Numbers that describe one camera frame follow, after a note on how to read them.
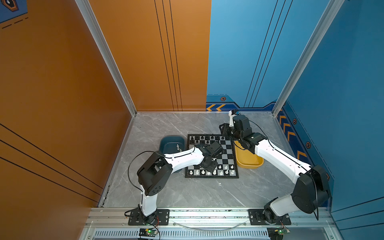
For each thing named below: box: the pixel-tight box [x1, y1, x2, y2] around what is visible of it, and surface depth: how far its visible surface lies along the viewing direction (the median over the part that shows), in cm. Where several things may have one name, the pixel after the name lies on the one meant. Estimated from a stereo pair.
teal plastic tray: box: [159, 135, 186, 154], surface depth 101 cm
